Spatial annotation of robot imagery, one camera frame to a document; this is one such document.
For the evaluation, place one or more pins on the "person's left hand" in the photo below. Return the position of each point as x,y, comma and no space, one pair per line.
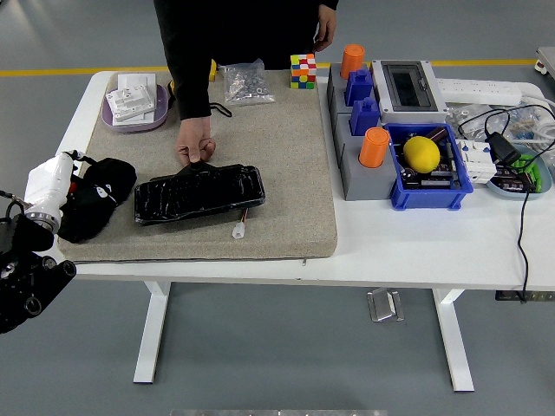
327,28

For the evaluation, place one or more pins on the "orange cylinder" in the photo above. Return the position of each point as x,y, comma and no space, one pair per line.
352,58
374,147

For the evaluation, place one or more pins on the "white socket module with holes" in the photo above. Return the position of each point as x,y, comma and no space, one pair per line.
130,99

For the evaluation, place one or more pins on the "white circuit breaker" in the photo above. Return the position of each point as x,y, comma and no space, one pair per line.
477,164

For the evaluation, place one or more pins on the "blue peg block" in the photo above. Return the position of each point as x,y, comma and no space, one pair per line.
365,119
359,89

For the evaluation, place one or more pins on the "dark cylindrical capacitor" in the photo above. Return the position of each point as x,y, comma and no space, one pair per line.
439,133

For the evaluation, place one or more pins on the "person's right forearm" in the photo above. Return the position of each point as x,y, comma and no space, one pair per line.
193,86

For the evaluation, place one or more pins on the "yellow tape measure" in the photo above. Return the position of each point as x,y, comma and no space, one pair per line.
171,89

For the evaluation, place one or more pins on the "blue plastic bin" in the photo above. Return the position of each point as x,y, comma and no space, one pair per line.
429,199

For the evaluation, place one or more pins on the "white electrical distribution box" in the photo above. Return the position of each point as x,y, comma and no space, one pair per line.
381,86

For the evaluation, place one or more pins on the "person's right hand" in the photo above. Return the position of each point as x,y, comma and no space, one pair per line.
195,138

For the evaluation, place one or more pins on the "white table leg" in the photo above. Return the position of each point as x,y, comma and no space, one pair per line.
152,333
455,342

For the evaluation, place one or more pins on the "person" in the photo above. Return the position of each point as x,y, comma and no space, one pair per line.
251,30

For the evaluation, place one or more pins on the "silver metal floor plate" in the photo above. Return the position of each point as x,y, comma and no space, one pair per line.
385,305

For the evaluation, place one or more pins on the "white wall switch panel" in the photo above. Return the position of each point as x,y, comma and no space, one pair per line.
130,117

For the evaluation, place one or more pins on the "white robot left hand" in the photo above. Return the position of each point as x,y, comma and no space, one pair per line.
45,182

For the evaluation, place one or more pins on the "white power strip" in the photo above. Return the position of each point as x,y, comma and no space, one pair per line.
477,91

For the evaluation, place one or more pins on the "clear bag of screws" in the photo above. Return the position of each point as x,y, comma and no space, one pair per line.
247,84

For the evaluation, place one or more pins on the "small yellow tool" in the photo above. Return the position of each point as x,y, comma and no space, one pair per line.
213,71

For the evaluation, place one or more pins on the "clear bag of small parts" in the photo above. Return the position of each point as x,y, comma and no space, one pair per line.
459,115

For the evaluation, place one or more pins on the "yellow lemon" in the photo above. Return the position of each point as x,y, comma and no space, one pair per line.
420,154

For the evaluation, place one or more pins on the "black rag with red tag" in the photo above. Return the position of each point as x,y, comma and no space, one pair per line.
86,221

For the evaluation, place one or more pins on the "white cart with red mark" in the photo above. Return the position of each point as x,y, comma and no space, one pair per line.
547,60

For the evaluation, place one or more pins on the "grey-brown mat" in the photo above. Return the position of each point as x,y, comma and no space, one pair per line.
295,173

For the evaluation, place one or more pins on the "black table control box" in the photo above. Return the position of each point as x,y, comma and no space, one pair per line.
507,296

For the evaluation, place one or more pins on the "green plastic part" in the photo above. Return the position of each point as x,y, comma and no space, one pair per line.
526,162

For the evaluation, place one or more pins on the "white flat wall plate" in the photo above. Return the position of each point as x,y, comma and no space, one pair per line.
136,80

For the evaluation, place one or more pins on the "colourful puzzle cube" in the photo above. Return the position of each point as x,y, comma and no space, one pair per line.
302,71

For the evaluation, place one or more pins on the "dark circuit board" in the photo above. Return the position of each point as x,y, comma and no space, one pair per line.
433,180

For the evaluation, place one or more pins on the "purple oval tray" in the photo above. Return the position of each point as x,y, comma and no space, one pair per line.
160,112

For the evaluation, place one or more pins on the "light blue dish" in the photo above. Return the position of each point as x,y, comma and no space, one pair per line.
511,193

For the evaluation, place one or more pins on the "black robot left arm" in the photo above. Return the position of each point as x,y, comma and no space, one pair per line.
24,281

